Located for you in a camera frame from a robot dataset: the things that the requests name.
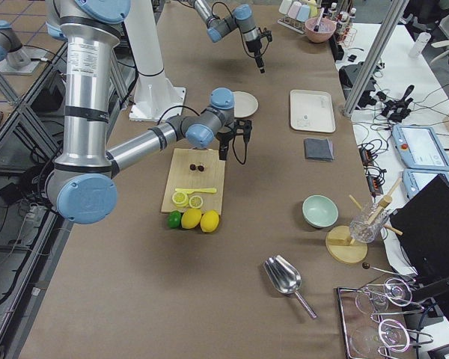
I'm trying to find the aluminium frame post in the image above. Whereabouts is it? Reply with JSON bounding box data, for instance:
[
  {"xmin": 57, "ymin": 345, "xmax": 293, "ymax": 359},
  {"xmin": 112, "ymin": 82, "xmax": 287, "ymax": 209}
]
[{"xmin": 343, "ymin": 0, "xmax": 409, "ymax": 118}]

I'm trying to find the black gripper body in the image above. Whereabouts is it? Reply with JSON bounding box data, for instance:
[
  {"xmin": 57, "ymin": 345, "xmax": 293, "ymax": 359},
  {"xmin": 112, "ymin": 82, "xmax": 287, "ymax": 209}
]
[
  {"xmin": 216, "ymin": 126, "xmax": 236, "ymax": 147},
  {"xmin": 244, "ymin": 33, "xmax": 263, "ymax": 57}
]

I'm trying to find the lemon slice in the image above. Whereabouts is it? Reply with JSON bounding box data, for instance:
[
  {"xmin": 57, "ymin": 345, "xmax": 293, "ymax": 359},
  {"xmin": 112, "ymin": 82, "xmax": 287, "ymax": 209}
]
[
  {"xmin": 188, "ymin": 195, "xmax": 204, "ymax": 209},
  {"xmin": 171, "ymin": 191, "xmax": 189, "ymax": 207}
]

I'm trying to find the clear glass cup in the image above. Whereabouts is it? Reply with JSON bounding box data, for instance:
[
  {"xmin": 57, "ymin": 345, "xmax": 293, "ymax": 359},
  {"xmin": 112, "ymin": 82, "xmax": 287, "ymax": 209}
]
[{"xmin": 349, "ymin": 203, "xmax": 389, "ymax": 243}]

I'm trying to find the steel scoop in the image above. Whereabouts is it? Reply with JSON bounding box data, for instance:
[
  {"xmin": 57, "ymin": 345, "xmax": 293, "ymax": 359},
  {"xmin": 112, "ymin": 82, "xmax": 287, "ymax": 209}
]
[{"xmin": 263, "ymin": 255, "xmax": 317, "ymax": 319}]

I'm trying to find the pastel cup rack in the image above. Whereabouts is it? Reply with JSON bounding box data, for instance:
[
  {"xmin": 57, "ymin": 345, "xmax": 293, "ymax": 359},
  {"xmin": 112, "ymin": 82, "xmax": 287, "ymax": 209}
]
[{"xmin": 278, "ymin": 0, "xmax": 319, "ymax": 33}]

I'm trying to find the blue teach pendant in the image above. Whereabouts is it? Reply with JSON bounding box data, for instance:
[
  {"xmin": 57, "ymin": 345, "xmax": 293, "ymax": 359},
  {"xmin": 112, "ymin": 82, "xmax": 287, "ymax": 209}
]
[
  {"xmin": 402, "ymin": 168, "xmax": 449, "ymax": 199},
  {"xmin": 391, "ymin": 124, "xmax": 449, "ymax": 172}
]

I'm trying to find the wooden cutting board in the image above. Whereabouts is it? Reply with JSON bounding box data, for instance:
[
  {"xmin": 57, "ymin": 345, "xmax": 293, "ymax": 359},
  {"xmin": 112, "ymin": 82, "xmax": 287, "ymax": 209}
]
[{"xmin": 161, "ymin": 148, "xmax": 226, "ymax": 214}]

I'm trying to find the black monitor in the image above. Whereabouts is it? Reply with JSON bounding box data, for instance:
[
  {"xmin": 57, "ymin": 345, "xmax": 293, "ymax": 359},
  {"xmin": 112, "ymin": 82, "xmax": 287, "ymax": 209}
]
[{"xmin": 391, "ymin": 174, "xmax": 449, "ymax": 280}]

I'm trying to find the blue teach pendant far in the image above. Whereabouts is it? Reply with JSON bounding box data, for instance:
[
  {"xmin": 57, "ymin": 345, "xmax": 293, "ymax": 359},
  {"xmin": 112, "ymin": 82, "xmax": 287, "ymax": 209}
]
[{"xmin": 391, "ymin": 124, "xmax": 449, "ymax": 172}]

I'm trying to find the yellow lemon upper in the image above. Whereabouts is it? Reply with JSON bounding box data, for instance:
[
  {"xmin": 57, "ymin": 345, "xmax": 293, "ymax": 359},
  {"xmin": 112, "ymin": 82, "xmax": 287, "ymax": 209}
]
[{"xmin": 181, "ymin": 208, "xmax": 202, "ymax": 230}]

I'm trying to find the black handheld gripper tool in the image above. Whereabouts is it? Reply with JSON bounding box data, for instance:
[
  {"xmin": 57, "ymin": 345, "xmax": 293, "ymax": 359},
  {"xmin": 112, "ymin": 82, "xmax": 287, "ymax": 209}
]
[{"xmin": 376, "ymin": 85, "xmax": 415, "ymax": 123}]

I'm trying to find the green lime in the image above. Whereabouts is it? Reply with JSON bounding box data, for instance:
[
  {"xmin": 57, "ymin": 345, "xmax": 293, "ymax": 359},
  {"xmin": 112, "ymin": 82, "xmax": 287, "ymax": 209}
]
[{"xmin": 167, "ymin": 210, "xmax": 182, "ymax": 229}]

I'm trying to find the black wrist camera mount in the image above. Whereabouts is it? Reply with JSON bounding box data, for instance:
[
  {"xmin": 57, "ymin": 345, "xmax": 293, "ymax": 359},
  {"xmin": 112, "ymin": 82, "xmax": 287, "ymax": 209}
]
[{"xmin": 233, "ymin": 119, "xmax": 252, "ymax": 145}]

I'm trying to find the wooden cup stand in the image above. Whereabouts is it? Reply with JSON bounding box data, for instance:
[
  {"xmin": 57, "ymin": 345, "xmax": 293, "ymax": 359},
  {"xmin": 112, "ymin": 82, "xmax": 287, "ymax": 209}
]
[{"xmin": 326, "ymin": 177, "xmax": 403, "ymax": 264}]

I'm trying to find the mint green bowl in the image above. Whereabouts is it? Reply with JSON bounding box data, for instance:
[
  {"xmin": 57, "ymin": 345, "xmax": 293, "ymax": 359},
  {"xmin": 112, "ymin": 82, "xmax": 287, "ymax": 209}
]
[{"xmin": 302, "ymin": 194, "xmax": 338, "ymax": 229}]

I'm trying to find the wire glass rack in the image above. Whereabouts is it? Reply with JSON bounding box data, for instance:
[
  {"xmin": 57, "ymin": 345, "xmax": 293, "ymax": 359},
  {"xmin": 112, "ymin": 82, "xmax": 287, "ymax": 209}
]
[{"xmin": 335, "ymin": 277, "xmax": 433, "ymax": 358}]

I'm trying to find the yellow lemon lower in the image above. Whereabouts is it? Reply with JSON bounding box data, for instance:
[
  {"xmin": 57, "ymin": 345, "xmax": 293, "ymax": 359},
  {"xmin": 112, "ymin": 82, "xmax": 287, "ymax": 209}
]
[{"xmin": 200, "ymin": 210, "xmax": 220, "ymax": 233}]

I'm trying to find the cream rectangular tray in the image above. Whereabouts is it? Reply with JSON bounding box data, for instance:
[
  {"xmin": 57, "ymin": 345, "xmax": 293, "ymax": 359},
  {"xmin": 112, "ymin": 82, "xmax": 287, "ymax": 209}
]
[{"xmin": 290, "ymin": 89, "xmax": 336, "ymax": 133}]

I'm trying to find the lemon slice lower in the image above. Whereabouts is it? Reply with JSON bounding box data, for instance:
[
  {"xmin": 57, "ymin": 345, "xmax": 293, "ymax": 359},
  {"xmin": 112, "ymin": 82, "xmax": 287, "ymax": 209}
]
[{"xmin": 188, "ymin": 195, "xmax": 204, "ymax": 209}]

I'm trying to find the copper wire bottle rack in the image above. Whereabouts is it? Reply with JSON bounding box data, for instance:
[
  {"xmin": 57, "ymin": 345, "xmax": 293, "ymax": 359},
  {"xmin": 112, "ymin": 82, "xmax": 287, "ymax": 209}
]
[{"xmin": 326, "ymin": 1, "xmax": 357, "ymax": 48}]

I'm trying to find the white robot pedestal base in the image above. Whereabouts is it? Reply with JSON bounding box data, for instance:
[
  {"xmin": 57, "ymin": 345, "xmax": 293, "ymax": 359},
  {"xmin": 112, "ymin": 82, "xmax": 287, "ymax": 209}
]
[{"xmin": 124, "ymin": 0, "xmax": 186, "ymax": 122}]

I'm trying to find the grey folded cloth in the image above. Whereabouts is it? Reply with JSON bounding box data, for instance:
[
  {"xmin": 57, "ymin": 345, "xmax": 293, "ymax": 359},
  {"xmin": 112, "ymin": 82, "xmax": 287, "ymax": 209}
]
[{"xmin": 304, "ymin": 138, "xmax": 334, "ymax": 162}]

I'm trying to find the yellow plastic knife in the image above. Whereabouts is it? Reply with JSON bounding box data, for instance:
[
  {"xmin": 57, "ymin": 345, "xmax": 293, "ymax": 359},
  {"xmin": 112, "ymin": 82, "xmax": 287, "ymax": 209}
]
[{"xmin": 174, "ymin": 188, "xmax": 217, "ymax": 194}]

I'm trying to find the lemon slice upper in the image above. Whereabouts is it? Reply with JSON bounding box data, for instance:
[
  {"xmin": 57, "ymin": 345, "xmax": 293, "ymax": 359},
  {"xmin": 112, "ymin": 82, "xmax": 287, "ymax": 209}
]
[{"xmin": 171, "ymin": 191, "xmax": 189, "ymax": 207}]

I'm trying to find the yellow lemon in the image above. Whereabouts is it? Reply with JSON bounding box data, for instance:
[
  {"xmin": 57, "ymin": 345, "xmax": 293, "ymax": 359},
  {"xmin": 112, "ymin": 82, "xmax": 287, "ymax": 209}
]
[
  {"xmin": 181, "ymin": 208, "xmax": 202, "ymax": 230},
  {"xmin": 200, "ymin": 210, "xmax": 220, "ymax": 233}
]

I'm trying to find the beige round plate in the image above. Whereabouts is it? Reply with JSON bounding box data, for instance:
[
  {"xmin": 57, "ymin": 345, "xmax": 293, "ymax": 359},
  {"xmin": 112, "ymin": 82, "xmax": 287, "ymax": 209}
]
[{"xmin": 233, "ymin": 91, "xmax": 259, "ymax": 118}]

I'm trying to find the blue teach pendant near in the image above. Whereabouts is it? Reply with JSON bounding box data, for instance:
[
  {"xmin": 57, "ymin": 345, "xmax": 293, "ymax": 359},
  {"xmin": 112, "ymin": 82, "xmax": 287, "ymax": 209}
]
[{"xmin": 402, "ymin": 168, "xmax": 449, "ymax": 199}]

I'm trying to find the pink bowl with ice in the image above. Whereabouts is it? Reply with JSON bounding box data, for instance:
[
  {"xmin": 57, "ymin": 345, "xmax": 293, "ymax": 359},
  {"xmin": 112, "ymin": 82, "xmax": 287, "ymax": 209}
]
[{"xmin": 305, "ymin": 17, "xmax": 336, "ymax": 43}]

